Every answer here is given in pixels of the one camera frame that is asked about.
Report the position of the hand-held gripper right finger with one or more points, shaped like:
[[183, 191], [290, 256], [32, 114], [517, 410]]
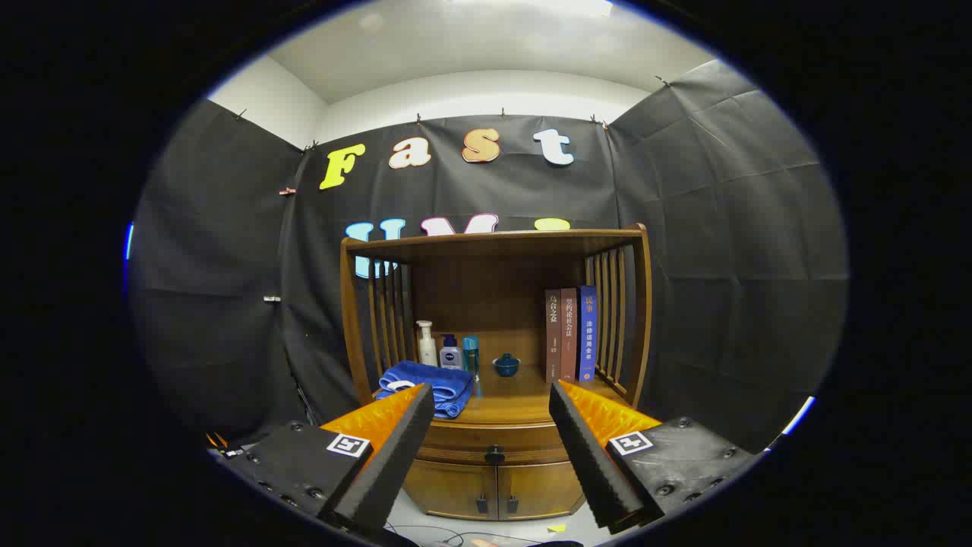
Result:
[[588, 456]]

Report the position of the blue book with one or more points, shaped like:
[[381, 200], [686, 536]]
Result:
[[587, 334]]

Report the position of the blue folded towel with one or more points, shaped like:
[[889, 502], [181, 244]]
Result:
[[433, 376]]

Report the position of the white pump bottle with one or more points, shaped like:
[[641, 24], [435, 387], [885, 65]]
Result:
[[427, 351]]

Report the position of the white lotion bottle blue cap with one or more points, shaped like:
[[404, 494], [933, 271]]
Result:
[[451, 357]]

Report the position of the teal clear bottle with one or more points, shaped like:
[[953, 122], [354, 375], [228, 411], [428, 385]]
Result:
[[471, 353]]

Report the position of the blue lidded teacup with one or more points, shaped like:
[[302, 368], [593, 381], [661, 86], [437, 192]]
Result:
[[506, 368]]

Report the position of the wooden cabinet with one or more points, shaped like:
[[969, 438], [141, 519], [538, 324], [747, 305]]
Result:
[[486, 296]]

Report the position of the wooden cabinet door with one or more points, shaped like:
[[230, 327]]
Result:
[[539, 486], [452, 486]]

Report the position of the dark brown book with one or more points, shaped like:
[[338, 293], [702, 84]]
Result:
[[552, 334]]

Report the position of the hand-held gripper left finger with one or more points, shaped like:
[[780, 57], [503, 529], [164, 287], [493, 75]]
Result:
[[395, 456]]

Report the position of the reddish brown book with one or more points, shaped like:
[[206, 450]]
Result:
[[569, 334]]

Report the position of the wooden drawer with black knob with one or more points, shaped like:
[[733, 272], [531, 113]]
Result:
[[463, 441]]

